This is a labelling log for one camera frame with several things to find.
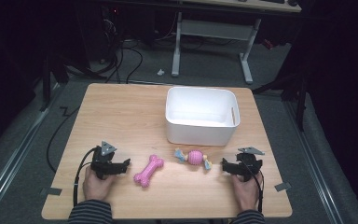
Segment white-framed desk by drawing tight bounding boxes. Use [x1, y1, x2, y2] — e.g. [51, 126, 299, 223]
[171, 0, 302, 85]

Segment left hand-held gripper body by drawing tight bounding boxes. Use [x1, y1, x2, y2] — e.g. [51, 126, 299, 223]
[90, 141, 119, 181]

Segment metal floor rail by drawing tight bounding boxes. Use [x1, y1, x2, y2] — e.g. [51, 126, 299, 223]
[0, 82, 62, 218]
[282, 98, 345, 224]

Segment white plastic bin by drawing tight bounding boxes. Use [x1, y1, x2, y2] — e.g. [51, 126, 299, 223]
[164, 86, 241, 147]

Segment pink nubbed ball cloth toy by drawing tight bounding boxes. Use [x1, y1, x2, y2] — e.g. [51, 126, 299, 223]
[173, 147, 213, 171]

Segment black metal stand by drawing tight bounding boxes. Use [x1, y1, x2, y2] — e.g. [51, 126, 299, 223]
[251, 73, 310, 133]
[39, 54, 70, 112]

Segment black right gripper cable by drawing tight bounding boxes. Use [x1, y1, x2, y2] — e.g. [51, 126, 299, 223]
[245, 161, 265, 214]

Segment grey tape piece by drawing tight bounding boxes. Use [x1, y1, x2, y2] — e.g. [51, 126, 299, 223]
[40, 187, 63, 197]
[274, 181, 293, 192]

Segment black floor cable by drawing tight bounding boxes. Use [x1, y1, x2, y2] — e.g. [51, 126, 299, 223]
[46, 105, 81, 174]

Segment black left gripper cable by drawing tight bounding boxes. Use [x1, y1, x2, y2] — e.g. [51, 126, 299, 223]
[73, 148, 98, 208]

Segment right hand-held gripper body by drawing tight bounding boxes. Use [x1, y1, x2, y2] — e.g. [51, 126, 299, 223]
[236, 147, 266, 182]

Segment black cable bundle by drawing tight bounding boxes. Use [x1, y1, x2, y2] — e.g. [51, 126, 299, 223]
[103, 38, 145, 84]

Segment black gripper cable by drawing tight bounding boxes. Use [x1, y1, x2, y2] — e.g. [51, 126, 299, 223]
[73, 148, 98, 208]
[245, 161, 265, 214]

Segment pink bone toy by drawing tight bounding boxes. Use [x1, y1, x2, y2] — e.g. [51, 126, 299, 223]
[132, 154, 165, 189]

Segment dark computer tower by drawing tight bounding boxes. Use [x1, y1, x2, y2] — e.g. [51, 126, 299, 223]
[85, 4, 126, 64]

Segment person's left hand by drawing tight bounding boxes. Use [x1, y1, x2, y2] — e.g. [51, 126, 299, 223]
[82, 166, 116, 202]

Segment person's right hand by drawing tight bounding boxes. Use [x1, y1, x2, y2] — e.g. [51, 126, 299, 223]
[232, 173, 264, 213]

